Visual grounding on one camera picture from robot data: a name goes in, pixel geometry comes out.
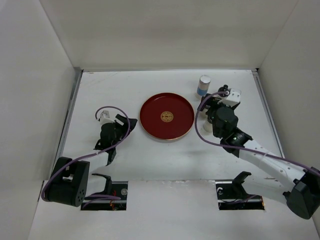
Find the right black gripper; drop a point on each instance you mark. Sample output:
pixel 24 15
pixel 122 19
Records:
pixel 210 101

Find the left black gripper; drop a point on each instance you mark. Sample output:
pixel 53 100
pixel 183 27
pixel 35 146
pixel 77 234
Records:
pixel 124 122

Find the white blue-labelled cylinder bottle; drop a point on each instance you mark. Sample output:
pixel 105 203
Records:
pixel 203 86

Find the black-capped condiment bottle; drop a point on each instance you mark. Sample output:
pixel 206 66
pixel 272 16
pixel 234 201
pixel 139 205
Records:
pixel 208 125

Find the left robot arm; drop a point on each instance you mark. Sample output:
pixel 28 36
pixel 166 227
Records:
pixel 74 181

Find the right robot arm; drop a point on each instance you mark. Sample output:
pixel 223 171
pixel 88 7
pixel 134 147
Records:
pixel 299 185

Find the red round lacquer tray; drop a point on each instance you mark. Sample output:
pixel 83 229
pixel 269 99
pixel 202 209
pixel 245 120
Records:
pixel 167 116

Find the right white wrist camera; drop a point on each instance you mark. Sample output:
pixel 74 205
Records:
pixel 233 98

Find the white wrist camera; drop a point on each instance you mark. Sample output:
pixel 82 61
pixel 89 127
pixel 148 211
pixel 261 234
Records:
pixel 105 118
pixel 233 98

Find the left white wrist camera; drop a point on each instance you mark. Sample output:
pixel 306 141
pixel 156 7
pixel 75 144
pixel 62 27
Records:
pixel 105 118

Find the right aluminium table rail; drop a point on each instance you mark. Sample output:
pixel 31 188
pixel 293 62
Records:
pixel 267 111

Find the aluminium table rail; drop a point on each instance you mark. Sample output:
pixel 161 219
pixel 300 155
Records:
pixel 267 111
pixel 68 116

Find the left aluminium table rail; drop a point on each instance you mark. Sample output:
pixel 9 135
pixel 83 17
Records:
pixel 68 116

